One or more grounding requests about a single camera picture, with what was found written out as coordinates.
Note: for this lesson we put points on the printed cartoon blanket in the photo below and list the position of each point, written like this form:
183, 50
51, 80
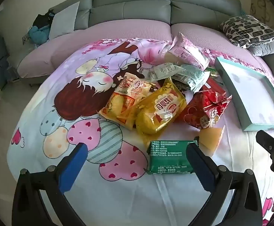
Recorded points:
56, 113

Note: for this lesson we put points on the red cake packet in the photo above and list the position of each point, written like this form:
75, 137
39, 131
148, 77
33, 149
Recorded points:
198, 115

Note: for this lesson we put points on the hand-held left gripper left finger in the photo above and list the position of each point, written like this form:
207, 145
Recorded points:
74, 167

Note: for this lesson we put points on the teal cardboard box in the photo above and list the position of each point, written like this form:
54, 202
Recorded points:
252, 94

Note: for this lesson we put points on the dark green snack packet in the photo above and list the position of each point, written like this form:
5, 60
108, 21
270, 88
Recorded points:
167, 157

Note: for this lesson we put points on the black bag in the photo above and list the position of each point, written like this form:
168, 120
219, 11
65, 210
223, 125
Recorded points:
42, 18

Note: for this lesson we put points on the white green snack packet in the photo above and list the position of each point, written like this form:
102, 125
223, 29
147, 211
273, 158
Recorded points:
162, 71

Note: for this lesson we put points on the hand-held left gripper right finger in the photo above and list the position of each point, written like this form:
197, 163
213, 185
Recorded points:
199, 166

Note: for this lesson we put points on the grey sofa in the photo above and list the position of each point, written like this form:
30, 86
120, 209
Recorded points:
132, 0

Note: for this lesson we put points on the black white patterned pillow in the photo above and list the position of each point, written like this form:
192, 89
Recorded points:
250, 30

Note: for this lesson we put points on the light grey cushion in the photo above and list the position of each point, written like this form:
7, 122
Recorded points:
64, 21

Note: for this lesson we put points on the grey green snack packet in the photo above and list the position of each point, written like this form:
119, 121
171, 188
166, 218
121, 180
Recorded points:
193, 75

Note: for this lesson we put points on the yellow bread packet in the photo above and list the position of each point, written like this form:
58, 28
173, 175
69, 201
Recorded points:
160, 113

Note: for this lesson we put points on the orange swiss roll packet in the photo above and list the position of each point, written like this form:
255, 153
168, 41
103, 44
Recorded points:
125, 94

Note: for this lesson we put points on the clear pale cake packet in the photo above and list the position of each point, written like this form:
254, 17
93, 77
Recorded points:
211, 139

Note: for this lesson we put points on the teal clothing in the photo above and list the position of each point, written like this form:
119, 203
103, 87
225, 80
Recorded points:
36, 34

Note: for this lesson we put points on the dark grey pillow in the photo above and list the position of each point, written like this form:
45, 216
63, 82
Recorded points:
266, 49

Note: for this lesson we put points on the pink cake packet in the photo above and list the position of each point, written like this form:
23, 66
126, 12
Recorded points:
186, 51

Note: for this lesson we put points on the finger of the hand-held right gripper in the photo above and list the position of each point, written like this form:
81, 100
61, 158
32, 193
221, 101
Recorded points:
266, 141

